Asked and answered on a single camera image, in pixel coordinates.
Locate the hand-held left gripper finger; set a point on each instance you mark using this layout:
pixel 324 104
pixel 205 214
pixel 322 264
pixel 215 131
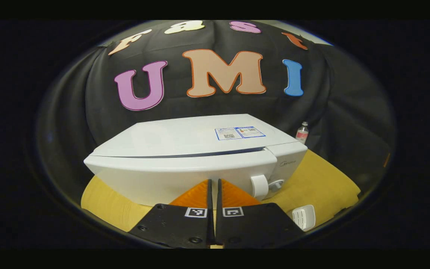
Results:
pixel 210 201
pixel 218 201

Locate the white microwave oven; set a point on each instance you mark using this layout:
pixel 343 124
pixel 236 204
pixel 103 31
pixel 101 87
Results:
pixel 181 172

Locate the white ribbed tray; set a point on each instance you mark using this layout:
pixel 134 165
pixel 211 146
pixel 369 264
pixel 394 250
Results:
pixel 304 218

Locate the clear bottle with pink label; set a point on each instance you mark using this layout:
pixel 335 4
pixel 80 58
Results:
pixel 302 134

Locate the black backdrop cloth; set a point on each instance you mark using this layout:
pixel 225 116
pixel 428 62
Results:
pixel 69 112

